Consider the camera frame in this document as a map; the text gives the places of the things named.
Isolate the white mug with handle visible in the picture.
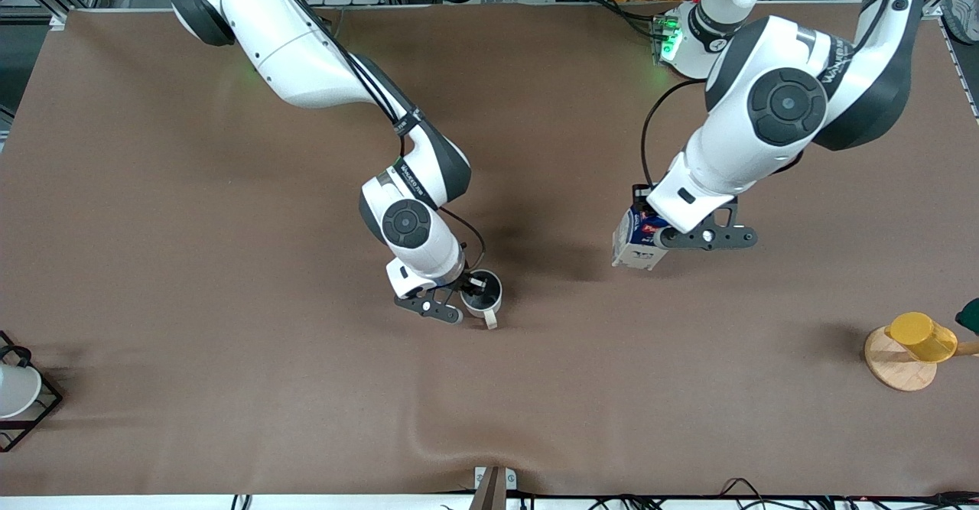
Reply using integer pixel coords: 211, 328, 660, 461
459, 269, 503, 330

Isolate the blue white milk carton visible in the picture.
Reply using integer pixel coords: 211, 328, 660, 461
611, 206, 670, 271

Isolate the yellow plastic cup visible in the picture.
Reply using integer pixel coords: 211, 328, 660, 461
885, 311, 958, 363

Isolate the brown table cover cloth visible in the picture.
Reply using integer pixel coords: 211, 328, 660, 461
0, 2, 979, 497

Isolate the round wooden board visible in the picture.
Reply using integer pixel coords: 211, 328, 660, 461
864, 325, 938, 392

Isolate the white bowl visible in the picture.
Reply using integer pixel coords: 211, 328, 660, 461
0, 362, 43, 419

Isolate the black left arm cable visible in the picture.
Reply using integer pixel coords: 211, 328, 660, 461
640, 78, 708, 187

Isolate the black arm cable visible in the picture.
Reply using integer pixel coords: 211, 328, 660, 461
268, 0, 487, 274
640, 78, 708, 187

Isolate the metal table bracket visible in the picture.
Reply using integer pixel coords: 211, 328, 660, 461
474, 466, 518, 493

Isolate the brown wooden post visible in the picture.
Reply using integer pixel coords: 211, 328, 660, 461
469, 466, 508, 510

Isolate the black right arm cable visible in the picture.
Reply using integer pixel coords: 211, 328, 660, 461
268, 0, 487, 274

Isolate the black wire rack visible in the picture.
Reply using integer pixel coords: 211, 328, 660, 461
0, 330, 63, 453

